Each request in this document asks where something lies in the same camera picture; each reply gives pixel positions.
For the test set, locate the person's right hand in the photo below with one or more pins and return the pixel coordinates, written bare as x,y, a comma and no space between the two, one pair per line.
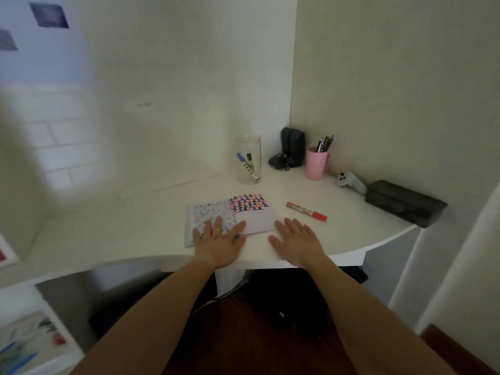
299,247

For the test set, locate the black pencil case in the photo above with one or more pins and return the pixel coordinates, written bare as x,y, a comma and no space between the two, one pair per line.
404,203

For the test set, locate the dark wall picture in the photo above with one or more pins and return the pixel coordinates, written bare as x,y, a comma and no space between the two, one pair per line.
7,40
49,14

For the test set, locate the person's right middle finger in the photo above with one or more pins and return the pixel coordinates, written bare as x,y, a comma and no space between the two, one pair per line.
293,226

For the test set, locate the black box under desk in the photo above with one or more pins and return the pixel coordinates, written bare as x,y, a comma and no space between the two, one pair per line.
354,274

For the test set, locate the person's left hand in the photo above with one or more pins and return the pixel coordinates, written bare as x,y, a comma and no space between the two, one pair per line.
217,247

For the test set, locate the person's right little finger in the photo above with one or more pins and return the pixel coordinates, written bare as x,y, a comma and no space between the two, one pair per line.
313,236

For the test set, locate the person's left middle finger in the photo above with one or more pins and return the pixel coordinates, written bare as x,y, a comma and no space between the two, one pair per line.
218,224

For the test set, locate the person's left little finger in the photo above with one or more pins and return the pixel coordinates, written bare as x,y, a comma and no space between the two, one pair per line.
198,234

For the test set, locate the person's right thumb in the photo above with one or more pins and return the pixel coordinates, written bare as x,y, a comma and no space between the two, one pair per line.
275,244

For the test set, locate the person's left forearm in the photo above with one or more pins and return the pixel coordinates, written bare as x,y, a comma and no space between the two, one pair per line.
156,320

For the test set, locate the person's right forearm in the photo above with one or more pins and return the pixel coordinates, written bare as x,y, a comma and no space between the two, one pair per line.
363,320

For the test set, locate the person's left thumb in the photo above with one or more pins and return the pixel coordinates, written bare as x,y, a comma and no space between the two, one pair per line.
240,241

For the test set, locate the black speaker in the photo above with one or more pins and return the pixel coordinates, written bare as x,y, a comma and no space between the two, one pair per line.
293,146

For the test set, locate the blue capped marker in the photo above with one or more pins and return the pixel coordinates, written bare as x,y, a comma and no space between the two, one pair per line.
242,160

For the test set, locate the bunch of pens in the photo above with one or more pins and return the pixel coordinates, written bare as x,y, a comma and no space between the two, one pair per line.
324,144

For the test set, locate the open patterned colouring book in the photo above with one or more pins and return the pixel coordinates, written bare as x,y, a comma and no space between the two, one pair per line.
254,214

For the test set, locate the white game controller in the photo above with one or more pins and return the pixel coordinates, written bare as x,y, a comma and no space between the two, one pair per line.
349,180

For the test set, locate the pink cup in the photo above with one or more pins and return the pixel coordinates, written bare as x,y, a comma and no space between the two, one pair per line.
316,165

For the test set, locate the clear glass jar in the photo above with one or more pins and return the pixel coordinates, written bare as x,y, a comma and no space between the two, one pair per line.
248,175

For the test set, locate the black capped marker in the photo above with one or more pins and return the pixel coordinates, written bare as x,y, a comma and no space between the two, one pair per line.
252,165

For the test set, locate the red marker pen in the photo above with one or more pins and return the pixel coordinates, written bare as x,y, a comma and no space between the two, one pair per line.
306,211

